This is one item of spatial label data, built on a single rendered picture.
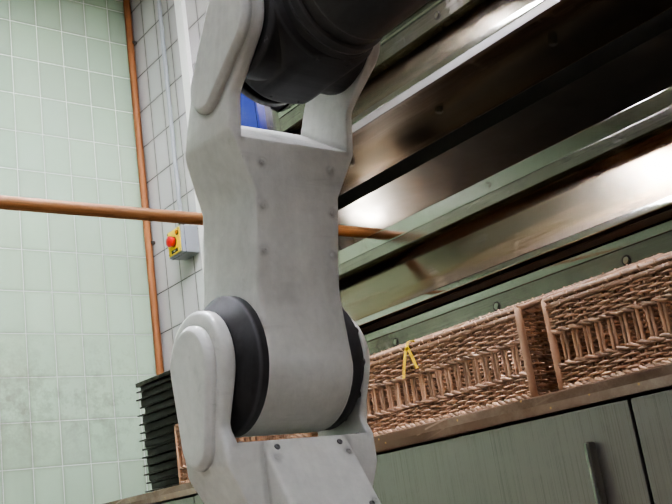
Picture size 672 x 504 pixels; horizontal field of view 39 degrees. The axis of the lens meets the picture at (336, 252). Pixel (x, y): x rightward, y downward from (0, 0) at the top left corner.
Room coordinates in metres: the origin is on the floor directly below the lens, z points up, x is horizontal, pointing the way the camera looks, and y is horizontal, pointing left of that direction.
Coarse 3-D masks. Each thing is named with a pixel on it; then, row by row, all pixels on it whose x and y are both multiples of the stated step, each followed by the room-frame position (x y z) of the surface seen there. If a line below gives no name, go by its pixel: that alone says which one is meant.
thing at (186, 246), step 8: (168, 232) 3.17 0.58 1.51; (184, 232) 3.11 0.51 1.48; (192, 232) 3.13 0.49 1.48; (176, 240) 3.13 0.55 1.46; (184, 240) 3.11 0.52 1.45; (192, 240) 3.13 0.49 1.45; (168, 248) 3.17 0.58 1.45; (176, 248) 3.13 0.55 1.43; (184, 248) 3.11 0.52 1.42; (192, 248) 3.13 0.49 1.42; (176, 256) 3.15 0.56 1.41; (184, 256) 3.17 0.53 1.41; (192, 256) 3.18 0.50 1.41
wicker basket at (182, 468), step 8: (424, 336) 2.32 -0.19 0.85; (400, 344) 2.39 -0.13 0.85; (392, 392) 2.12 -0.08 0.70; (176, 424) 2.37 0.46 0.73; (176, 432) 2.37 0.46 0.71; (312, 432) 1.97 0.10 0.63; (176, 440) 2.37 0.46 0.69; (240, 440) 2.49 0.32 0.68; (248, 440) 2.13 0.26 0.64; (256, 440) 2.53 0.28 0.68; (264, 440) 2.08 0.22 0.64; (176, 448) 2.37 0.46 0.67; (184, 464) 2.35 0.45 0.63; (184, 472) 2.36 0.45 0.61; (184, 480) 2.36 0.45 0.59
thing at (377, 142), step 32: (576, 0) 1.73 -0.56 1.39; (608, 0) 1.73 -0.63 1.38; (640, 0) 1.74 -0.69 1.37; (512, 32) 1.84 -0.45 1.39; (544, 32) 1.84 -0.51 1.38; (576, 32) 1.84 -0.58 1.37; (608, 32) 1.84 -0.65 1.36; (448, 64) 1.99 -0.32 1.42; (480, 64) 1.96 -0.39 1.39; (512, 64) 1.96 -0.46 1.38; (544, 64) 1.96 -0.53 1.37; (416, 96) 2.09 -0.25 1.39; (448, 96) 2.09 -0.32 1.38; (480, 96) 2.09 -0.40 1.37; (512, 96) 2.09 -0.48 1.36; (352, 128) 2.26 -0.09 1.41; (384, 128) 2.24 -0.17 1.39; (416, 128) 2.24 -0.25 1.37; (448, 128) 2.24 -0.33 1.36; (384, 160) 2.41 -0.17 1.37
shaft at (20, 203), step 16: (0, 208) 1.85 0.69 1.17; (16, 208) 1.87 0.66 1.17; (32, 208) 1.89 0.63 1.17; (48, 208) 1.91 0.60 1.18; (64, 208) 1.93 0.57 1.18; (80, 208) 1.95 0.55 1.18; (96, 208) 1.97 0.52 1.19; (112, 208) 2.00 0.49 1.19; (128, 208) 2.02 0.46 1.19; (144, 208) 2.05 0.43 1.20; (192, 224) 2.15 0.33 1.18
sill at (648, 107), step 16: (656, 96) 1.78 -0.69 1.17; (624, 112) 1.84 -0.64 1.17; (640, 112) 1.81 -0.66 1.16; (656, 112) 1.78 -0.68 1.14; (592, 128) 1.90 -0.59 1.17; (608, 128) 1.87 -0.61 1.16; (624, 128) 1.84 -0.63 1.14; (560, 144) 1.97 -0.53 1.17; (576, 144) 1.94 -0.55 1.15; (528, 160) 2.04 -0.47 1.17; (544, 160) 2.00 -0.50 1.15; (496, 176) 2.11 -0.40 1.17; (512, 176) 2.08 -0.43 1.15; (464, 192) 2.20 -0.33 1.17; (480, 192) 2.16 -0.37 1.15; (432, 208) 2.28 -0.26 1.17; (448, 208) 2.24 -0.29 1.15; (400, 224) 2.38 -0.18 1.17; (416, 224) 2.34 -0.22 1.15; (368, 240) 2.48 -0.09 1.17; (384, 240) 2.43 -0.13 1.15; (352, 256) 2.54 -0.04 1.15
